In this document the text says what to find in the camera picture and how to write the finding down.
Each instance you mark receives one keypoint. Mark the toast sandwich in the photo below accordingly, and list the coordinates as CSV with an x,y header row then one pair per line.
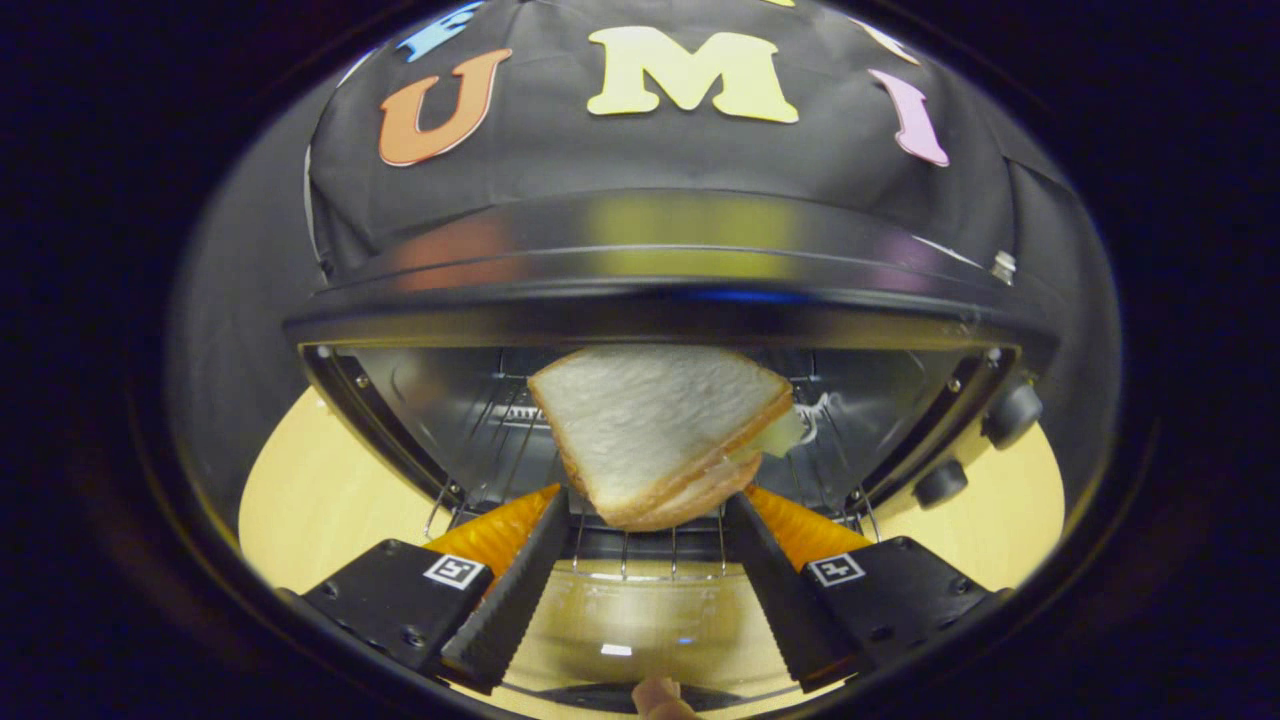
x,y
650,420

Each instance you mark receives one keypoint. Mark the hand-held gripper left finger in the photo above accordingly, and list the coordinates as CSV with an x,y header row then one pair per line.
x,y
515,600

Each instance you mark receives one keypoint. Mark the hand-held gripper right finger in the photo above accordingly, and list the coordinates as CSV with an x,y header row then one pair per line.
x,y
780,600

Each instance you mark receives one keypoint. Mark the black toaster oven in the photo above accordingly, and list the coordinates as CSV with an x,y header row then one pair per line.
x,y
650,270

